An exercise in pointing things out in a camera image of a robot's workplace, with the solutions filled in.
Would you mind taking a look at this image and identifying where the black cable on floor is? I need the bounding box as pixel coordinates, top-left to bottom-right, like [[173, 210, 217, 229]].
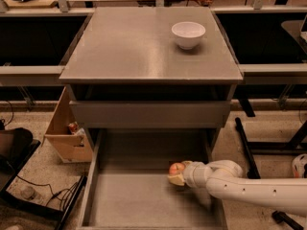
[[16, 174, 80, 211]]

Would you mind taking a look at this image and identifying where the cardboard box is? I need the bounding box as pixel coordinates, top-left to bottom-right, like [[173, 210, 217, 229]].
[[45, 89, 92, 163]]

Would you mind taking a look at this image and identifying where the clear plastic bottle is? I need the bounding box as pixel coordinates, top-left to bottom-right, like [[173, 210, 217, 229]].
[[20, 186, 41, 201]]

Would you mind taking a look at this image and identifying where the open grey middle drawer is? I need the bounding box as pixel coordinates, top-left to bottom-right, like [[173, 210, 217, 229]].
[[77, 129, 227, 230]]

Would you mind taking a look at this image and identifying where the closed grey top drawer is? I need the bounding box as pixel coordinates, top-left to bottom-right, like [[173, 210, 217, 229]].
[[69, 101, 230, 128]]

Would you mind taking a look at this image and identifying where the red apple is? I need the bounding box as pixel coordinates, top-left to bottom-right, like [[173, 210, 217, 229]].
[[169, 163, 186, 175]]

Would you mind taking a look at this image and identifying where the white ceramic bowl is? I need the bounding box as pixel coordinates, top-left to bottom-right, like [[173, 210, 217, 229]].
[[172, 21, 206, 50]]

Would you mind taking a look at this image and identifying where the grey drawer cabinet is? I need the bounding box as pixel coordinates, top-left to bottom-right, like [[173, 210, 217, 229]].
[[60, 7, 243, 143]]

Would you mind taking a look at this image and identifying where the white sneaker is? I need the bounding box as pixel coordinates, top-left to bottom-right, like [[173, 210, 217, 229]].
[[292, 153, 307, 178]]

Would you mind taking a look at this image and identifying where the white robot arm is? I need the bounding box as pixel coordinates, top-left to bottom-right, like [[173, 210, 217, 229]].
[[168, 160, 307, 217]]

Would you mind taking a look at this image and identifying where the black desk leg bar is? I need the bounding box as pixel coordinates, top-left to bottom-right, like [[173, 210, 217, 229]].
[[235, 117, 261, 179]]

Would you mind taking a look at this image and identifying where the black tool handle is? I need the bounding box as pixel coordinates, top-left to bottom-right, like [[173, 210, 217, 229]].
[[272, 211, 304, 230]]

